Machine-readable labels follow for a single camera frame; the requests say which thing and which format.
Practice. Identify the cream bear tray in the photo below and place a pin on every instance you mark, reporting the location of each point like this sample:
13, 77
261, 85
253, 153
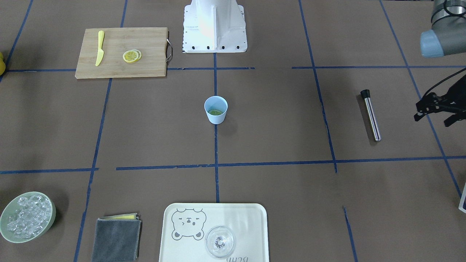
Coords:
185, 226

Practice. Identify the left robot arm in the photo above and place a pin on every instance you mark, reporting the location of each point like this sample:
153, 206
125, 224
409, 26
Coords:
446, 37

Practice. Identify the lemon slices on board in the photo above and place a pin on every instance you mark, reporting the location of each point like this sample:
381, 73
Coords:
132, 56

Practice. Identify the green bowl of ice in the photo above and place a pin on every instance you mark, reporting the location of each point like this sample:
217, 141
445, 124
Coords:
27, 217

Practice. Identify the grey folded cloth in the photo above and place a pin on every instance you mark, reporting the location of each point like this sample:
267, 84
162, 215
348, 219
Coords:
117, 238

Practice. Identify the light blue cup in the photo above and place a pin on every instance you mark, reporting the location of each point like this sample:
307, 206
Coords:
216, 108

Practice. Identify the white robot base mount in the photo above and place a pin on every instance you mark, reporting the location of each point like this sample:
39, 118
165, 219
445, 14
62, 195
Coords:
214, 26

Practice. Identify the steel muddler black tip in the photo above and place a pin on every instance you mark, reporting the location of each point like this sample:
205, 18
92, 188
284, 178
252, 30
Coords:
366, 95

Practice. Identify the wooden cutting board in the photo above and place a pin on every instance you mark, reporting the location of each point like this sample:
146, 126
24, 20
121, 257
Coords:
152, 42

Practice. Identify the clear wine glass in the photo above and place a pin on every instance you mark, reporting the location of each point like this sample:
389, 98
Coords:
220, 242

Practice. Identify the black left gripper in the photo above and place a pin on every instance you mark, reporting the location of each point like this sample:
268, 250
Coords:
434, 102

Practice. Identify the yellow plastic knife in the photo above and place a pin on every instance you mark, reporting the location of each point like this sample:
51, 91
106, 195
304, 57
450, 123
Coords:
100, 53

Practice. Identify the yellow lemon slice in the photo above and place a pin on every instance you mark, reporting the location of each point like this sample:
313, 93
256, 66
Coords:
215, 112

